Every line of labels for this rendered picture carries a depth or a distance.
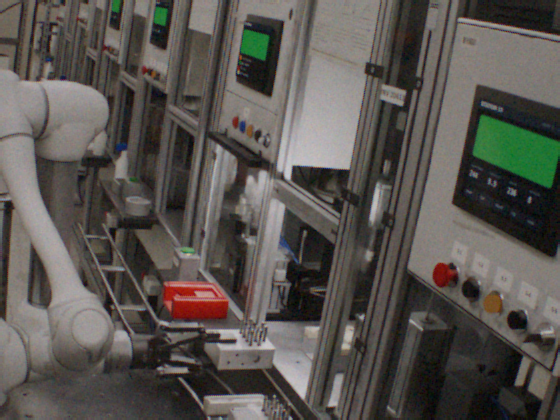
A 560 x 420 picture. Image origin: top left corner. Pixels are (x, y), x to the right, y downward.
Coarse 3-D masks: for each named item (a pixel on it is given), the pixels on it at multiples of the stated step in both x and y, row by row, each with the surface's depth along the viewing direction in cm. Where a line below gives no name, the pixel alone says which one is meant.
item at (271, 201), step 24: (384, 0) 153; (384, 24) 153; (288, 96) 194; (360, 120) 160; (360, 168) 159; (264, 192) 204; (264, 216) 203; (264, 240) 203; (264, 264) 205; (264, 288) 207; (336, 288) 166; (264, 312) 210
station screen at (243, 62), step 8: (248, 24) 212; (256, 24) 207; (256, 32) 206; (264, 32) 201; (240, 48) 217; (240, 56) 216; (248, 56) 211; (240, 64) 216; (248, 64) 210; (256, 64) 205; (264, 64) 200; (240, 72) 215; (248, 72) 210; (256, 72) 205; (264, 72) 200; (248, 80) 210; (256, 80) 204
